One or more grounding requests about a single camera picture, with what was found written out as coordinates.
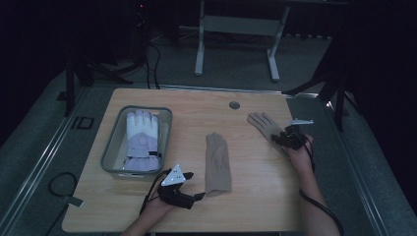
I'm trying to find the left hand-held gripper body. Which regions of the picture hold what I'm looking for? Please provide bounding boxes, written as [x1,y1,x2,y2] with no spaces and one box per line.
[157,163,197,210]

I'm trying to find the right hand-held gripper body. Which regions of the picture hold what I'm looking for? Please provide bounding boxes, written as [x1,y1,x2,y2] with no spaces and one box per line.
[278,118,315,151]

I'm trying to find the beige knit glove with button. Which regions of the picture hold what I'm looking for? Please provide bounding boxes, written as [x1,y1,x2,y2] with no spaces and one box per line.
[246,111,293,156]

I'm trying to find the plain beige knit glove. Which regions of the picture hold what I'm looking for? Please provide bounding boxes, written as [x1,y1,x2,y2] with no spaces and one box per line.
[205,132,233,198]

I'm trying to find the purple white ski glove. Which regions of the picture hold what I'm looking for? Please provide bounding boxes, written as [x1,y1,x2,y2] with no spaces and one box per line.
[123,109,162,172]

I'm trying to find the grey plastic basin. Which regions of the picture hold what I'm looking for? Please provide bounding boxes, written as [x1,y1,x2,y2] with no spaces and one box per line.
[100,105,174,181]

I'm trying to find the person's left hand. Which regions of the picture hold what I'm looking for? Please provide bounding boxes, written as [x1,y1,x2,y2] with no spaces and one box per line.
[148,192,176,216]

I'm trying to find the person's right hand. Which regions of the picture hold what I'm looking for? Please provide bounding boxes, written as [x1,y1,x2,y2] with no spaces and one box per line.
[282,135,315,169]

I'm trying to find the black stand with slanted legs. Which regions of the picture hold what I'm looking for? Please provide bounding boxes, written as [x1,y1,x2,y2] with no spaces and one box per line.
[282,32,359,133]

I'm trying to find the grey flat tag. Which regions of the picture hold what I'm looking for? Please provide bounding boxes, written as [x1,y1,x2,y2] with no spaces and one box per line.
[60,195,85,208]

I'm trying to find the black tripod stand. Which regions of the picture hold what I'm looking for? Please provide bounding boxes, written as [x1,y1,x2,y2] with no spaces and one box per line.
[56,48,134,118]

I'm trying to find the dark equipment with red light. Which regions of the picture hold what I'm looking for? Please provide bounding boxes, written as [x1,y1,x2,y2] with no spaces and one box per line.
[130,0,152,67]

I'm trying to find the left hand-held gripper cable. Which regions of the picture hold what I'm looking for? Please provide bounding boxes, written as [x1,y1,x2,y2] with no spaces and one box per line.
[139,168,173,216]

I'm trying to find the hand-held gripper cable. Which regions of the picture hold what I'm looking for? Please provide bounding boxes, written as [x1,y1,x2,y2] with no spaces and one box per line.
[298,137,346,236]
[139,168,173,216]

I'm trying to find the right hand-held gripper cable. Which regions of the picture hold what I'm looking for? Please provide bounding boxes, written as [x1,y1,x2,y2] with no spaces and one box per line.
[298,137,346,236]

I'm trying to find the black floor bracket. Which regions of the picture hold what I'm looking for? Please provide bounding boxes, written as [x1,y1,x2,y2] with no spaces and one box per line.
[70,115,95,130]

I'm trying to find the black hanging cables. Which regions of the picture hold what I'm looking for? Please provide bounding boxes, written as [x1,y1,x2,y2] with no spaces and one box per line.
[143,41,162,90]

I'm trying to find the white metal desk frame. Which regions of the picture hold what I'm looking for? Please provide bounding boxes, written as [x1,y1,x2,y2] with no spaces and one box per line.
[194,0,291,83]

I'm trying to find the black looped floor cable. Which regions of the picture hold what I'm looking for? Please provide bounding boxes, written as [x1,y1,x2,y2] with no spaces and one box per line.
[47,171,79,199]

